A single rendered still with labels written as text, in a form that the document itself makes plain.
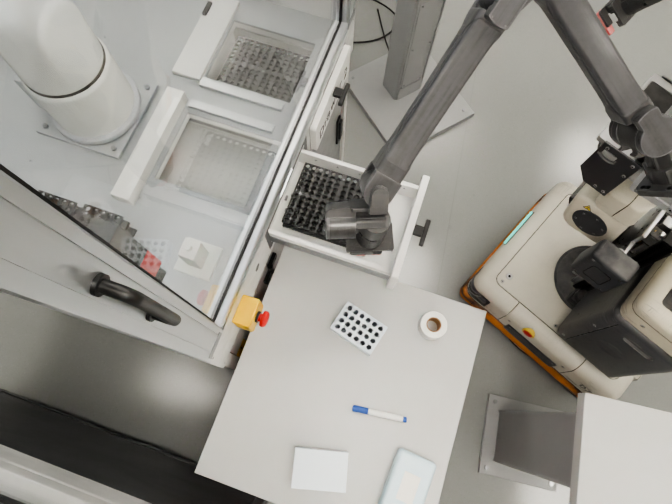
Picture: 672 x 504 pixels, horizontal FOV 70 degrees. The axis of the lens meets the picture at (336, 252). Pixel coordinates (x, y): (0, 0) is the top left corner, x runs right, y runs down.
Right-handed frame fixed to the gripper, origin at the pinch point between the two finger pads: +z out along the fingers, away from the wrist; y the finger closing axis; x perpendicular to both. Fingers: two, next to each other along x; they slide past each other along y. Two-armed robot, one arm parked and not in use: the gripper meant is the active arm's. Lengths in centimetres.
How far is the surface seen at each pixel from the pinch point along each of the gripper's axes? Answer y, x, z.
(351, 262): 2.2, 0.7, 9.6
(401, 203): -12.7, -16.5, 13.5
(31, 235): 37, 18, -68
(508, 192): -82, -54, 95
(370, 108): -20, -99, 95
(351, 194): 1.0, -18.4, 11.1
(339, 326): 5.3, 15.2, 19.9
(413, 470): -10, 50, 16
